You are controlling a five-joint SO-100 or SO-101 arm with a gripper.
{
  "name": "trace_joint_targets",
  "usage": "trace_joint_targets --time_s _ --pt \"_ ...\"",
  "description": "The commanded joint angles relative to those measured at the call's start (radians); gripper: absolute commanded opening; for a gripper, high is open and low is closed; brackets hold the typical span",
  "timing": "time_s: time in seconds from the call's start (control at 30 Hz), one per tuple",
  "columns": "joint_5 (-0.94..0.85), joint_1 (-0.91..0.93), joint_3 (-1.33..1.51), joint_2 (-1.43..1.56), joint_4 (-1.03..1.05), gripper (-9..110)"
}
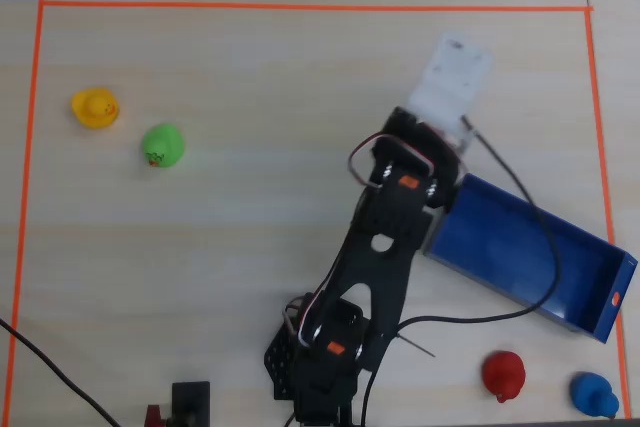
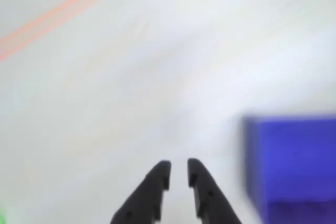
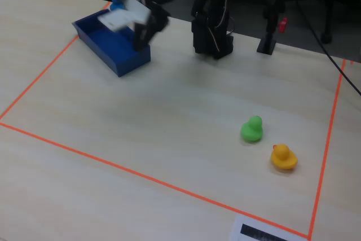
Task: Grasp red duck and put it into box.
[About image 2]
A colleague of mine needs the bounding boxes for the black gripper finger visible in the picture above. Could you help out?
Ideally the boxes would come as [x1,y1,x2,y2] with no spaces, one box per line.
[187,158,243,224]
[109,159,172,224]

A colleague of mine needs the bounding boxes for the blue plastic box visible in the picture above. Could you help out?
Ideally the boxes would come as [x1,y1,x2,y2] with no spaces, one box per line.
[240,114,336,224]

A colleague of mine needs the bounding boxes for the orange tape strip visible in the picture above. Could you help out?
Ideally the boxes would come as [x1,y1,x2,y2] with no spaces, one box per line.
[0,0,124,61]

